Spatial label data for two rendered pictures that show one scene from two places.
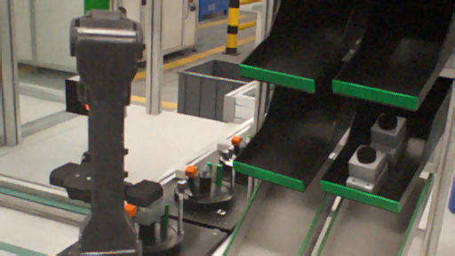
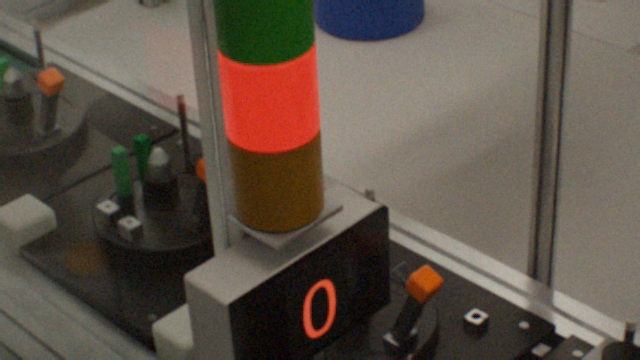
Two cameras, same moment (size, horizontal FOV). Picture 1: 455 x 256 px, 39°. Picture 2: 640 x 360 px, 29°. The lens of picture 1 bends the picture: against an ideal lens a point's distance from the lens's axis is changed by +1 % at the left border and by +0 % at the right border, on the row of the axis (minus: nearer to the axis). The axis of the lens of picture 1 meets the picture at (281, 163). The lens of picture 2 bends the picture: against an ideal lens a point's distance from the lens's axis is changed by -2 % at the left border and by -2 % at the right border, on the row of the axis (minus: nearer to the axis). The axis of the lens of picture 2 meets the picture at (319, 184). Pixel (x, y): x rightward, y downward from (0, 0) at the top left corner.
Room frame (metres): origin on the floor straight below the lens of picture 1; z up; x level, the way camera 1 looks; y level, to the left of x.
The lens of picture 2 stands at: (0.97, 0.88, 1.65)
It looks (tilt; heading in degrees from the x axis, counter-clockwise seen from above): 34 degrees down; 299
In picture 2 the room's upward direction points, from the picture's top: 3 degrees counter-clockwise
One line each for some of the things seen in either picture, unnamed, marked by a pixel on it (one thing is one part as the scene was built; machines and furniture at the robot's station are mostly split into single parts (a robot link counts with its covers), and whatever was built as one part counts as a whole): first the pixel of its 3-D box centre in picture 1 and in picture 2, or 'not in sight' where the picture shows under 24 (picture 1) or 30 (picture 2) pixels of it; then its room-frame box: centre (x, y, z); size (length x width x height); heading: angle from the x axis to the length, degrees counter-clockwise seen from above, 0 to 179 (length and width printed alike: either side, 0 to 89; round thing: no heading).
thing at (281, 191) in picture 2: not in sight; (276, 168); (1.27, 0.39, 1.28); 0.05 x 0.05 x 0.05
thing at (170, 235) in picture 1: (146, 238); not in sight; (1.10, 0.25, 0.98); 0.14 x 0.14 x 0.02
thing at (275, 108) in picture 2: not in sight; (269, 87); (1.27, 0.39, 1.33); 0.05 x 0.05 x 0.05
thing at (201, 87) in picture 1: (247, 94); not in sight; (3.24, 0.22, 0.73); 0.62 x 0.42 x 0.23; 72
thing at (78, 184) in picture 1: (90, 180); not in sight; (0.92, 0.30, 1.17); 0.07 x 0.07 x 0.06; 74
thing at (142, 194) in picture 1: (106, 168); not in sight; (0.97, 0.29, 1.17); 0.19 x 0.06 x 0.08; 72
